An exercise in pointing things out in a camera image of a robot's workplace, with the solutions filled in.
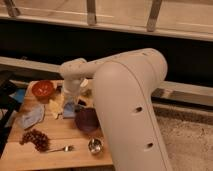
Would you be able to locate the purple bowl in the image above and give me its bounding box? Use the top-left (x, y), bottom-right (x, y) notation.
top-left (75, 108), bottom-right (99, 133)

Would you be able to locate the wooden board table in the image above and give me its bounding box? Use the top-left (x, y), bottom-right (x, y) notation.
top-left (0, 81), bottom-right (112, 171)

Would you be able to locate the white cup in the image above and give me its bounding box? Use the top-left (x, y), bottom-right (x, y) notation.
top-left (80, 79), bottom-right (91, 96)

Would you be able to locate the bunch of dark grapes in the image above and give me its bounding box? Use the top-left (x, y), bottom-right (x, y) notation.
top-left (20, 129), bottom-right (49, 152)

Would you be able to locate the small metal cup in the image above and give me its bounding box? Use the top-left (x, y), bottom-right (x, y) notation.
top-left (88, 138), bottom-right (103, 155)

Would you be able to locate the red bowl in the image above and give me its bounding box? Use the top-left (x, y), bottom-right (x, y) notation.
top-left (32, 80), bottom-right (55, 100)

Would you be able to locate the yellow crumpled cloth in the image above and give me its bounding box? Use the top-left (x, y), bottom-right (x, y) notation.
top-left (49, 100), bottom-right (62, 119)

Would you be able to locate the black knife handle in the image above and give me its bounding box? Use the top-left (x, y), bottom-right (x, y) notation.
top-left (78, 98), bottom-right (87, 106)

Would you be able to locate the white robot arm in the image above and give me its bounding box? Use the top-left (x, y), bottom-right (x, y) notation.
top-left (59, 48), bottom-right (172, 171)

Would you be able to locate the blue sponge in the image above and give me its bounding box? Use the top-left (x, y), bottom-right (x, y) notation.
top-left (63, 102), bottom-right (75, 118)

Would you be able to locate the metal spoon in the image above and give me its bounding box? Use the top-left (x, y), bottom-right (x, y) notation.
top-left (47, 145), bottom-right (74, 153)

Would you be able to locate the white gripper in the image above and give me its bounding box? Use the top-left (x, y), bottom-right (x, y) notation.
top-left (59, 79), bottom-right (82, 114)

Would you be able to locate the grey blue cloth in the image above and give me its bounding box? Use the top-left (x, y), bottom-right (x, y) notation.
top-left (18, 105), bottom-right (45, 129)

